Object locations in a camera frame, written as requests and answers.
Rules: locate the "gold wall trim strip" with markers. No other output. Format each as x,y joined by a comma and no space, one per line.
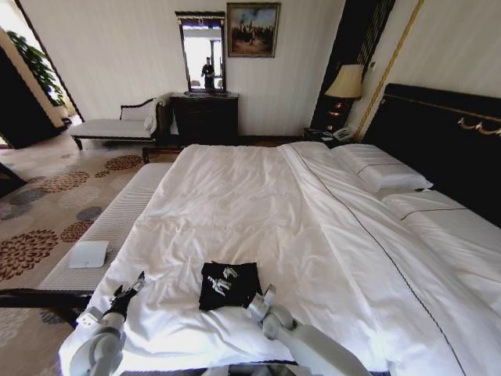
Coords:
385,66

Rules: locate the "white cushion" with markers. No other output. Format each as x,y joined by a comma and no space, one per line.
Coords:
152,115

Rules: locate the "gold framed painting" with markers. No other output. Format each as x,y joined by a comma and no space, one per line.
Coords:
253,29

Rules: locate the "black garment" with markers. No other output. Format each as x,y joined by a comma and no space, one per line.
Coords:
209,303

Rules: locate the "dark nightstand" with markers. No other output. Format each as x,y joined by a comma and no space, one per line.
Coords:
317,135

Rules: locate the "white striped bed bench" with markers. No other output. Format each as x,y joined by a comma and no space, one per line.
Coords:
117,211

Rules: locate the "person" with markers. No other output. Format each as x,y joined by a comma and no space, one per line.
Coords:
207,72

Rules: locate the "white pillow with dark line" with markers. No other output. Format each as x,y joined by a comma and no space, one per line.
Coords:
442,219
383,168

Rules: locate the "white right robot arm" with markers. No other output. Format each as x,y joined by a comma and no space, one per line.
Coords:
313,344

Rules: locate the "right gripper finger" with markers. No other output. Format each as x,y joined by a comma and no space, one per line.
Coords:
218,286
229,272

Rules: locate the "black headboard with gold trim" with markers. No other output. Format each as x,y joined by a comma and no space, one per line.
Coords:
430,129

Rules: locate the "table lamp with cream shade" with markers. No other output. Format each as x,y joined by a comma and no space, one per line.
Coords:
346,82

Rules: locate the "black wall panel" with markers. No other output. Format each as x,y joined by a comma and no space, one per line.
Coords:
352,39

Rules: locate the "dark framed mirror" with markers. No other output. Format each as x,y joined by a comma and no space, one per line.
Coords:
203,43

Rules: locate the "dark curved wooden rail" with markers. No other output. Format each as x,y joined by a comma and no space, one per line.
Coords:
39,299

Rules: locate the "dark furniture corner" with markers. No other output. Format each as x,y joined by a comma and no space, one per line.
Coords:
9,180

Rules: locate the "white duvet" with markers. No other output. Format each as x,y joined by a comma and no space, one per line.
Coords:
235,203

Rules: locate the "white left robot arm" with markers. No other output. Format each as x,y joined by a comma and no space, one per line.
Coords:
105,333

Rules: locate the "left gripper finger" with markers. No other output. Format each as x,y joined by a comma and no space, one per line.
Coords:
117,291
138,283

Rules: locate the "green leafy plant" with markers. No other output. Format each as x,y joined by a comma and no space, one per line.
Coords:
37,62

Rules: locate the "white telephone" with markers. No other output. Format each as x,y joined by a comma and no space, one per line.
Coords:
342,134

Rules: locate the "dark wooden dresser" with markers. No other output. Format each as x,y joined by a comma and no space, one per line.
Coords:
205,117

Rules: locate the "dark wood chaise longue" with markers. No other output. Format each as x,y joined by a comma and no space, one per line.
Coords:
113,127

